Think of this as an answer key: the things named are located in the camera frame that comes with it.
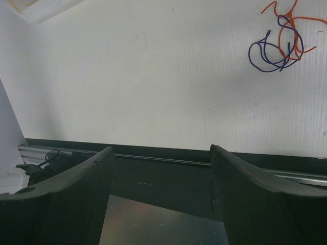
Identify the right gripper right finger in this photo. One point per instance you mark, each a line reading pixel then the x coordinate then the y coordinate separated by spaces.
pixel 259 207

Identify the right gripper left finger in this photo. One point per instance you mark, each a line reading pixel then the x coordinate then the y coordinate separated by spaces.
pixel 68 208

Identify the aluminium front rail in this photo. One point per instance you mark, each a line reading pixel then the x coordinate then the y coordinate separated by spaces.
pixel 76 155

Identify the white foam compartment tray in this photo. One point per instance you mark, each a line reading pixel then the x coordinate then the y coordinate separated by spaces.
pixel 38 11

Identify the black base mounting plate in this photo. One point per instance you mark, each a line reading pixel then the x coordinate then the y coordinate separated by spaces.
pixel 182 180

